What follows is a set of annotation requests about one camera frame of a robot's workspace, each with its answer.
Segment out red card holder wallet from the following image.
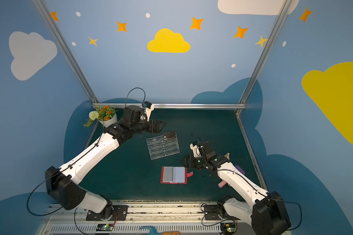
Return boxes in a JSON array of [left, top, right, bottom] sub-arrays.
[[160, 166, 193, 184]]

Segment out dark grey credit card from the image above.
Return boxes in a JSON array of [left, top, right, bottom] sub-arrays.
[[163, 131, 177, 140]]

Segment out teal handled tool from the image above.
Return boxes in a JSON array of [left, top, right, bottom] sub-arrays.
[[139, 225, 180, 235]]

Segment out left green circuit board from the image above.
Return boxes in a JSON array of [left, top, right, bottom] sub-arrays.
[[96, 224, 114, 232]]

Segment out white pot with flowers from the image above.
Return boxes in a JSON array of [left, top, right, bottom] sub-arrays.
[[83, 105, 118, 128]]

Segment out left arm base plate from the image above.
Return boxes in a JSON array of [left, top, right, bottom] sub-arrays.
[[86, 205, 128, 221]]

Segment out clear acrylic card organizer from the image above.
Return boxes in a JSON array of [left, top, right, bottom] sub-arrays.
[[147, 135, 180, 160]]

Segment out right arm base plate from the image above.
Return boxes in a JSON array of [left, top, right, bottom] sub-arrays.
[[201, 203, 225, 221]]

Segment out right green circuit board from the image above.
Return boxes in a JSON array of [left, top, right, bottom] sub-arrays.
[[220, 223, 237, 235]]

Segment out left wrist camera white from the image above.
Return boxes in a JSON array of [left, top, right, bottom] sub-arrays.
[[144, 101, 155, 121]]

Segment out green circuit board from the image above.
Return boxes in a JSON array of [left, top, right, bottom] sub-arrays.
[[220, 223, 237, 235], [96, 224, 114, 232]]

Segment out aluminium rail front frame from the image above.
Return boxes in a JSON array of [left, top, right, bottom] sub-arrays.
[[36, 200, 255, 235]]

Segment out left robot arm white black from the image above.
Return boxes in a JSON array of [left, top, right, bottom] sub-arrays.
[[45, 101, 166, 220]]

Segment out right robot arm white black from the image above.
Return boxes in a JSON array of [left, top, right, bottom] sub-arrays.
[[181, 141, 291, 235]]

